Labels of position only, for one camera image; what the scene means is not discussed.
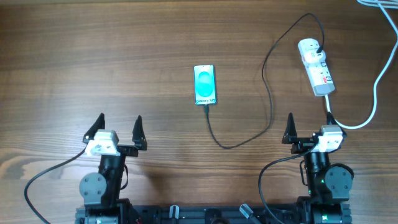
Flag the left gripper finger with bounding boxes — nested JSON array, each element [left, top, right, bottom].
[[83, 113, 105, 144], [132, 115, 147, 151]]

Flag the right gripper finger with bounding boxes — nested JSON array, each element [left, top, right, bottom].
[[326, 112, 347, 138], [282, 113, 298, 144]]

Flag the black USB charging cable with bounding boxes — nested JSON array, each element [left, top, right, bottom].
[[203, 12, 326, 150]]

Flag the blue Galaxy smartphone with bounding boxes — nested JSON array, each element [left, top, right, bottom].
[[193, 65, 216, 105]]

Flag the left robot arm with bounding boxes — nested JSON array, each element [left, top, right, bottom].
[[75, 113, 147, 224]]

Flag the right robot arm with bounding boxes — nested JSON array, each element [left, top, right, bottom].
[[282, 113, 354, 224]]

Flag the white charger plug adapter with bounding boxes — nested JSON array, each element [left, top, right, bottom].
[[302, 49, 326, 67]]

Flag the white power strip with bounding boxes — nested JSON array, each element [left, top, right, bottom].
[[298, 38, 335, 96]]

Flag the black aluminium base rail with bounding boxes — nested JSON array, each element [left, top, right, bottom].
[[75, 203, 352, 224]]

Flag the white power strip cord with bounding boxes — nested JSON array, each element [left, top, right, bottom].
[[325, 0, 398, 130]]

